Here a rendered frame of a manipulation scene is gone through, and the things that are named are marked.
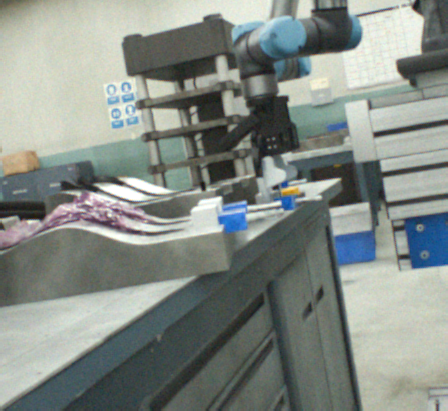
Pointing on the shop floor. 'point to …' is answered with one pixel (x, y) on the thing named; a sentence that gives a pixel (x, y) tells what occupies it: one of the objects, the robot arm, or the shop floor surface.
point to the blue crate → (355, 247)
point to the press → (206, 51)
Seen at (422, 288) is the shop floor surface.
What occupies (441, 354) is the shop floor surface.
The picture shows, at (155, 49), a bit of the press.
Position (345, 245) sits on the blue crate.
